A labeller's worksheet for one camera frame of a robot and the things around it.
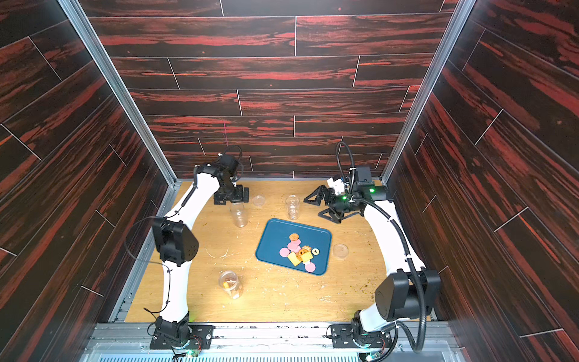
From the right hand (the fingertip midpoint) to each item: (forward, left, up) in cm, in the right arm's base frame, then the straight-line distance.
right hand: (317, 206), depth 78 cm
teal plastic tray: (+2, +16, -25) cm, 30 cm away
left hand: (+11, +31, -11) cm, 35 cm away
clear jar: (+8, +32, -16) cm, 37 cm away
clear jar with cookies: (+14, +9, -18) cm, 25 cm away
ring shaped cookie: (-5, -1, -24) cm, 25 cm away
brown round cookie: (+1, +8, -24) cm, 25 cm away
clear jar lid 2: (-3, -12, -26) cm, 29 cm away
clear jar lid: (+22, +27, -24) cm, 42 cm away
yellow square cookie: (-9, +8, -24) cm, 27 cm away
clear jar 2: (-22, +30, -17) cm, 41 cm away
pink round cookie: (-6, +12, -25) cm, 28 cm away
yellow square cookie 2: (-8, +3, -23) cm, 25 cm away
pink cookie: (-3, +9, -23) cm, 25 cm away
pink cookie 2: (-5, +7, -24) cm, 25 cm away
